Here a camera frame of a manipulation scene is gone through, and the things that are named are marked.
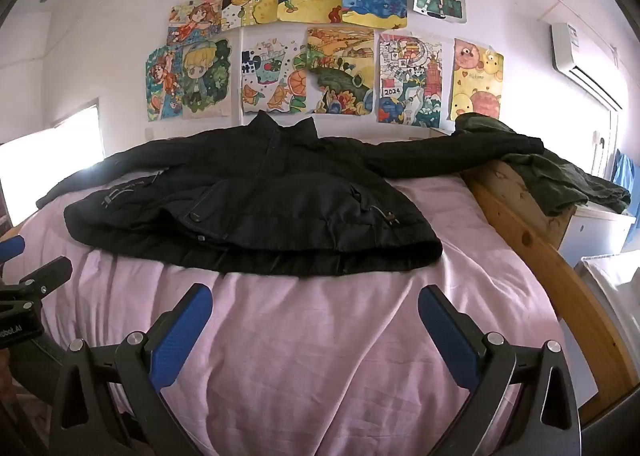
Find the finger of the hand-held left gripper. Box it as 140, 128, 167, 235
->
0, 235, 26, 265
19, 256, 74, 297

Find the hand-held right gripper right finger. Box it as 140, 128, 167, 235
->
417, 284, 582, 456

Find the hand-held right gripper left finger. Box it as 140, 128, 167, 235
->
49, 283, 214, 456

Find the black jacket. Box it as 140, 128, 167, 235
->
36, 110, 546, 277

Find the window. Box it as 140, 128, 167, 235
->
0, 104, 107, 227

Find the pink bed sheet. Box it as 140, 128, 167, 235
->
10, 171, 566, 456

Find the white cabinet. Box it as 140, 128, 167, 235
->
556, 200, 637, 267

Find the dark green cloth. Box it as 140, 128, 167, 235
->
452, 113, 632, 217

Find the blue cloth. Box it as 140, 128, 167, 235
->
612, 150, 640, 233

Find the white air conditioner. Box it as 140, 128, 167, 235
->
550, 22, 627, 111

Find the wooden bed frame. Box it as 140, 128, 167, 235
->
430, 128, 640, 424

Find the group of colourful wall drawings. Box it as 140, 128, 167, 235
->
145, 0, 505, 131

